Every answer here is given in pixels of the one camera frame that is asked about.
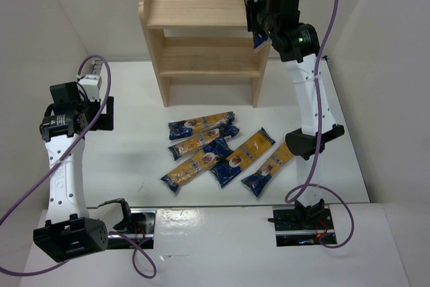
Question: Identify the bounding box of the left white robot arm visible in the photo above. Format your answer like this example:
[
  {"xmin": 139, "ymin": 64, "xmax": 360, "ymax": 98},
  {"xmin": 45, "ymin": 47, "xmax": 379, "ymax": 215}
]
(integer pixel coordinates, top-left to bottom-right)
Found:
[{"xmin": 33, "ymin": 76, "xmax": 131, "ymax": 263}]

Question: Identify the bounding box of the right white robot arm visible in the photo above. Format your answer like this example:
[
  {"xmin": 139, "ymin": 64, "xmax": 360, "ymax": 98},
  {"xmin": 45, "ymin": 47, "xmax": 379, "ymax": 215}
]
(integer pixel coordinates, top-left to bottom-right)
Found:
[{"xmin": 244, "ymin": 0, "xmax": 345, "ymax": 224}]

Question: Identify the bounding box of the wooden three-tier shelf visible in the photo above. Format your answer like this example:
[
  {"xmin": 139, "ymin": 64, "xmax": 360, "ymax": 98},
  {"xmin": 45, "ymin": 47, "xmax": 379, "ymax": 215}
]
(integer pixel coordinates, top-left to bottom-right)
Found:
[{"xmin": 138, "ymin": 0, "xmax": 269, "ymax": 107}]

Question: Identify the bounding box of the top spaghetti bag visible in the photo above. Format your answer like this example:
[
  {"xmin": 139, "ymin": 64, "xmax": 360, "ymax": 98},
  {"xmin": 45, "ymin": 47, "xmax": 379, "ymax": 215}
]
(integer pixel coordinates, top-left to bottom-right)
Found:
[{"xmin": 168, "ymin": 112, "xmax": 235, "ymax": 140}]

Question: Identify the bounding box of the front left spaghetti bag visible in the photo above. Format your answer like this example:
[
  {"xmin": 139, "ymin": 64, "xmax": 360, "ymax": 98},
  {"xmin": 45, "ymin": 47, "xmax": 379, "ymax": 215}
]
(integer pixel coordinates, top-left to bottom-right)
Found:
[{"xmin": 161, "ymin": 138, "xmax": 233, "ymax": 194}]

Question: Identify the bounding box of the middle spaghetti bag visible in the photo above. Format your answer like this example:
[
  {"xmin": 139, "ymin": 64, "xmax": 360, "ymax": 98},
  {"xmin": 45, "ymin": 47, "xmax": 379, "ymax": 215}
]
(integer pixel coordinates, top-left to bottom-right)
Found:
[{"xmin": 210, "ymin": 128, "xmax": 275, "ymax": 188}]

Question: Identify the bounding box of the far right spaghetti bag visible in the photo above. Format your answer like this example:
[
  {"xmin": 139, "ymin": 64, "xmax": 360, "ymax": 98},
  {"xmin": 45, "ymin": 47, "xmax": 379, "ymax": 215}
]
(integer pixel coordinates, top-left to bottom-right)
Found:
[{"xmin": 241, "ymin": 138, "xmax": 295, "ymax": 198}]

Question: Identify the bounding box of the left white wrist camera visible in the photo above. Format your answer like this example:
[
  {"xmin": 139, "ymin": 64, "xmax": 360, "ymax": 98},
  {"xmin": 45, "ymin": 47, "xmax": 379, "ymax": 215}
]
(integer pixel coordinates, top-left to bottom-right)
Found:
[{"xmin": 77, "ymin": 74, "xmax": 102, "ymax": 102}]

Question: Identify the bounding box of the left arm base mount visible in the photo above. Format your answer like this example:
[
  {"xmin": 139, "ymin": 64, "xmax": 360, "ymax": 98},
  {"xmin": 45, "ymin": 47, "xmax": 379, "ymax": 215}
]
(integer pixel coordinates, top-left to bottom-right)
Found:
[{"xmin": 89, "ymin": 206, "xmax": 156, "ymax": 250}]

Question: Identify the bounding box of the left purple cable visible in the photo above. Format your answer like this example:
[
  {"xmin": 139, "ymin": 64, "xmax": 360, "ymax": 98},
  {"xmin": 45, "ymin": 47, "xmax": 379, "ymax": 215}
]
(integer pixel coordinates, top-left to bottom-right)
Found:
[{"xmin": 0, "ymin": 53, "xmax": 158, "ymax": 278}]

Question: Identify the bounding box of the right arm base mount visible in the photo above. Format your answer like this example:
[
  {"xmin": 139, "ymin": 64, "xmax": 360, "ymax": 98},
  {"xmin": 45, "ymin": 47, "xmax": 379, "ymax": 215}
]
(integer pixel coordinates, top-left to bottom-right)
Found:
[{"xmin": 267, "ymin": 206, "xmax": 337, "ymax": 247}]

